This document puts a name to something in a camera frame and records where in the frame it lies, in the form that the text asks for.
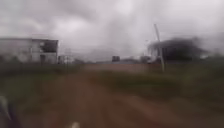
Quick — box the brown dirt road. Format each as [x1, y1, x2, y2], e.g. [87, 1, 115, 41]
[19, 63, 224, 128]

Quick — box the small pale building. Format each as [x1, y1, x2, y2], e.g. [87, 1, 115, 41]
[57, 54, 75, 65]

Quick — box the leaning pale pole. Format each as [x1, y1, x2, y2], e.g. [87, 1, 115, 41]
[153, 23, 166, 73]

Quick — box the grass verge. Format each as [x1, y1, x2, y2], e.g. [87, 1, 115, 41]
[89, 61, 224, 111]
[0, 62, 84, 111]

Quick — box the dark tree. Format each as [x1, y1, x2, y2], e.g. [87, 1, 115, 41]
[147, 37, 208, 62]

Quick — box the robot's own part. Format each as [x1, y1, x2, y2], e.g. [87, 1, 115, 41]
[70, 121, 81, 128]

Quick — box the white concrete building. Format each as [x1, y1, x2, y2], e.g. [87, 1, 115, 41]
[0, 37, 60, 65]

